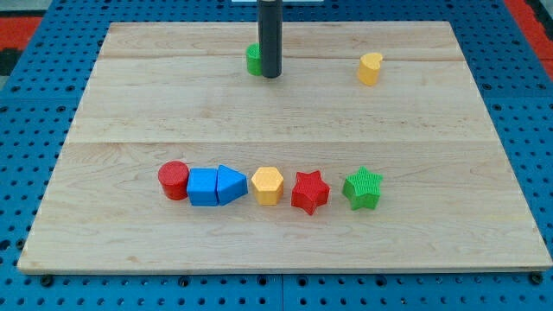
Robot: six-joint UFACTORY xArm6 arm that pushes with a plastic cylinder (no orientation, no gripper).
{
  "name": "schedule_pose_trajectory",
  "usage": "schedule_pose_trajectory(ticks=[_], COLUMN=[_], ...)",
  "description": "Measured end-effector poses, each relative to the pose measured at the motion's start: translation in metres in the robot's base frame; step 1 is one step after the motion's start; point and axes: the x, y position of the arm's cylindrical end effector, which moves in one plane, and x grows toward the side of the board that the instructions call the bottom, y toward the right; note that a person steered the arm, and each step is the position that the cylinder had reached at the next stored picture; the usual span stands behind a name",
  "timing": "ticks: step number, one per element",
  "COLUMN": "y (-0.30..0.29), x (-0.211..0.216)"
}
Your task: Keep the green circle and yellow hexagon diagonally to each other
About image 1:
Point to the green circle block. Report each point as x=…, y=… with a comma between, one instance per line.
x=253, y=59

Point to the yellow hexagon block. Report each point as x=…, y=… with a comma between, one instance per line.
x=267, y=185

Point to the red circle block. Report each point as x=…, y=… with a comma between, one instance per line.
x=173, y=177

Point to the red star block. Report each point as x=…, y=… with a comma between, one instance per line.
x=309, y=192

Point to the blue triangle block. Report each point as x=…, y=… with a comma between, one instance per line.
x=231, y=184

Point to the blue square block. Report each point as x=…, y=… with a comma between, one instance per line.
x=202, y=187

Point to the green star block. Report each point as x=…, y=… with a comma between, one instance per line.
x=362, y=189

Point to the yellow heart block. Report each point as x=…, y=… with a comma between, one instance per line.
x=369, y=68

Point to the wooden board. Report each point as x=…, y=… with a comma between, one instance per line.
x=162, y=91

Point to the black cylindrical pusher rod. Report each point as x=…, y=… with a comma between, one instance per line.
x=269, y=23

